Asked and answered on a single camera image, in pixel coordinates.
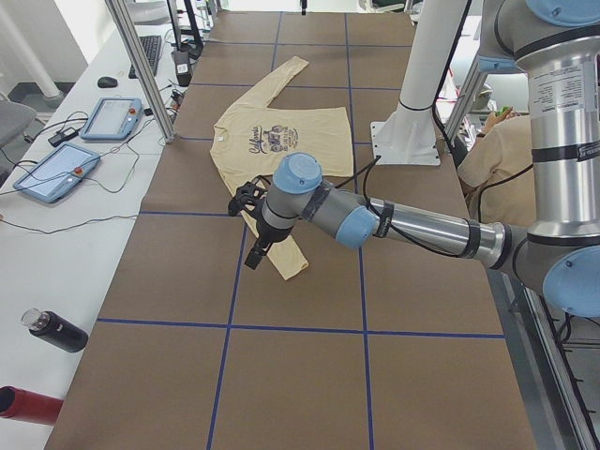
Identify black computer mouse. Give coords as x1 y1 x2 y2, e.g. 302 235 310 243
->
97 76 118 89

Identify aluminium frame post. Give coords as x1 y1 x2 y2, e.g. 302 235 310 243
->
105 0 175 143

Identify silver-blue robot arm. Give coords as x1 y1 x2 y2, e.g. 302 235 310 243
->
238 1 599 318

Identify black keyboard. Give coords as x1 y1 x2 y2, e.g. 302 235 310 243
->
139 35 162 76

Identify green handled tool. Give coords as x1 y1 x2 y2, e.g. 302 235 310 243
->
496 106 512 116

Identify black water bottle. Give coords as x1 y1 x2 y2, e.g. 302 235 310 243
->
22 308 88 353

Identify seated person in beige shirt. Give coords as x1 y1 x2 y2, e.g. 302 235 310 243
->
457 109 536 227

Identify pale yellow long-sleeve shirt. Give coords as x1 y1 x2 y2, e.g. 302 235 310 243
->
208 55 354 281

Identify brown gridded table mat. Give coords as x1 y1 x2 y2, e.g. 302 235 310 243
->
47 12 535 449

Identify near blue teach pendant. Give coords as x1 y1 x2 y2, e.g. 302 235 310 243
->
13 142 100 203

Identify black power adapter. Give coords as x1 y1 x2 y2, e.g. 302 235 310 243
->
48 128 79 147

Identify red water bottle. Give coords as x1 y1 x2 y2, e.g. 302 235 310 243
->
1 386 63 426

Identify blue teach pendant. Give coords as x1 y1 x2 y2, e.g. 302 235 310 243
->
13 142 100 203
79 97 143 142

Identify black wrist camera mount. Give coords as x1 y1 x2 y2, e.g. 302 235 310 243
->
228 182 267 218

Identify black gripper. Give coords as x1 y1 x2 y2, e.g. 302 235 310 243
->
244 218 292 269

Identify far blue teach pendant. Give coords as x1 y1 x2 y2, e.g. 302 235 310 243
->
79 97 143 142

